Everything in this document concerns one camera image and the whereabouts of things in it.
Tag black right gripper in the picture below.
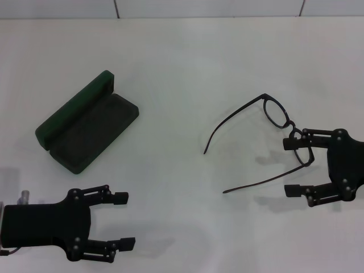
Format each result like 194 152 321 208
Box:
283 128 364 208

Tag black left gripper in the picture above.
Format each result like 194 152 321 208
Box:
0 184 136 264

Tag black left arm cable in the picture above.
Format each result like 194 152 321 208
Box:
0 246 24 257

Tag green glasses case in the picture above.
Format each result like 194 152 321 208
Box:
35 69 140 175

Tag silver left gripper connector stub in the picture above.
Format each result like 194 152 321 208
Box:
17 189 32 206

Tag black glasses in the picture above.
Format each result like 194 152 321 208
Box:
203 93 316 195

